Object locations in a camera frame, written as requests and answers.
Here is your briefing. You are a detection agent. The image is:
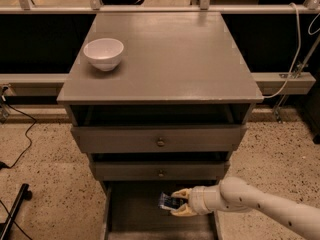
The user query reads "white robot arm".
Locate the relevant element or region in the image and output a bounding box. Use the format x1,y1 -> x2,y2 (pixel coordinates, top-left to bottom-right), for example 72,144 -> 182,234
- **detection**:
171,177 -> 320,240

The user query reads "grey top drawer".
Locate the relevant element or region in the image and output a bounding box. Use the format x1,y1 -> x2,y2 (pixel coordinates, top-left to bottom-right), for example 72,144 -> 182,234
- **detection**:
71,125 -> 247,153

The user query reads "grey middle drawer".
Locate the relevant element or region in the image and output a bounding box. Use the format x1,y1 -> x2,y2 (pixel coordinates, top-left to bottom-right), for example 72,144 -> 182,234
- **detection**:
90,161 -> 230,181

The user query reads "white cable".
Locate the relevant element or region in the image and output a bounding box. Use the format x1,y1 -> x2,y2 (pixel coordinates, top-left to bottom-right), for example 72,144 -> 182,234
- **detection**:
262,2 -> 303,100

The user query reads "grey open bottom drawer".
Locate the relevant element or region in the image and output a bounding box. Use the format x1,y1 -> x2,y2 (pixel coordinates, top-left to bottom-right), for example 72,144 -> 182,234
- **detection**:
102,181 -> 222,240

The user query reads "white ceramic bowl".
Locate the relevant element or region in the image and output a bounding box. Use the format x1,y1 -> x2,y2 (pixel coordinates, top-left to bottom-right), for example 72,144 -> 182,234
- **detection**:
83,38 -> 124,71

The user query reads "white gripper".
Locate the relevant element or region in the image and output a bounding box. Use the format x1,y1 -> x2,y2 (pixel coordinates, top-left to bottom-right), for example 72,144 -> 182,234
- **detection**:
171,185 -> 223,217

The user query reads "blue rxbar blueberry wrapper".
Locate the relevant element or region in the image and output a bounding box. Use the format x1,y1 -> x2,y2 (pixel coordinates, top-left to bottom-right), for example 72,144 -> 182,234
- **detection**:
158,192 -> 185,211

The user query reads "black stand leg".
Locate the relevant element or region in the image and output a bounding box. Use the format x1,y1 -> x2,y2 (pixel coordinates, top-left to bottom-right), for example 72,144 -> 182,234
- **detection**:
0,183 -> 32,240

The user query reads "black floor cable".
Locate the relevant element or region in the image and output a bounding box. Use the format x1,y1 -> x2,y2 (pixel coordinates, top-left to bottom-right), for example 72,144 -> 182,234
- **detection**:
0,93 -> 38,170

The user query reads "grey wooden drawer cabinet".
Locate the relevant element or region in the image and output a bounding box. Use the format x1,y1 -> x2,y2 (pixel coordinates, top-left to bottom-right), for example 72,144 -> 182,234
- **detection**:
56,11 -> 264,240

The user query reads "metal railing frame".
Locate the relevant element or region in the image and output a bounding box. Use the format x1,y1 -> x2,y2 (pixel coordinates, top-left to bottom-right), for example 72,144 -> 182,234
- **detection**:
0,0 -> 320,16

